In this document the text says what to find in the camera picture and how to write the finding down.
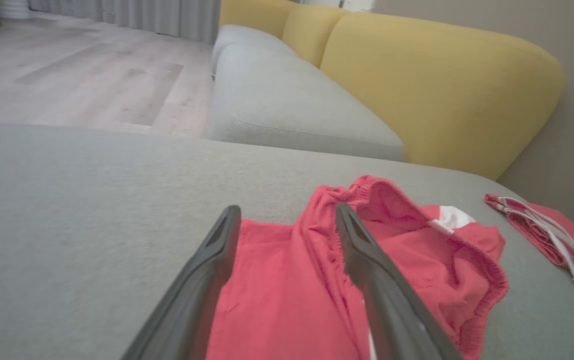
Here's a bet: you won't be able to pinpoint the small yellow sofa backrest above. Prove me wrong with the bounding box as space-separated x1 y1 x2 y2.
282 4 350 68

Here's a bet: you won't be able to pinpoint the red shorts with white stripes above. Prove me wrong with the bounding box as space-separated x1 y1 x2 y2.
206 175 509 360

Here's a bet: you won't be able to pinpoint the long grey sofa seat cushion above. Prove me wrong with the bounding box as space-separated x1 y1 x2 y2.
206 44 406 162

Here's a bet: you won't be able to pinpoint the large yellow sofa backrest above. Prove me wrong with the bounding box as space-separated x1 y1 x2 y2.
320 12 566 181

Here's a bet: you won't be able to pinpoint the grey pleated curtain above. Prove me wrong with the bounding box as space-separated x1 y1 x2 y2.
28 0 221 45

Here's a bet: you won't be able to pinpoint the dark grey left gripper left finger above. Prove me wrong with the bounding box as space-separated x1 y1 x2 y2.
122 205 242 360

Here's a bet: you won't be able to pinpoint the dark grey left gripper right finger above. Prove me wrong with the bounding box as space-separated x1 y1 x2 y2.
335 202 462 360

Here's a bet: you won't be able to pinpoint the red basketball jersey white tee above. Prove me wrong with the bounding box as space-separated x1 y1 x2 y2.
485 193 574 302

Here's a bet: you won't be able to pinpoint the yellow sofa armrest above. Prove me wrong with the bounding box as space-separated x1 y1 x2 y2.
219 0 297 40

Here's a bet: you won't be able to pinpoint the short grey sofa seat cushion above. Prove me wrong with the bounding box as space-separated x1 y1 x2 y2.
212 25 297 57

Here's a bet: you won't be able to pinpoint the white ribbed plant pot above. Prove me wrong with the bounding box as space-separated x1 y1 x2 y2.
0 0 31 20

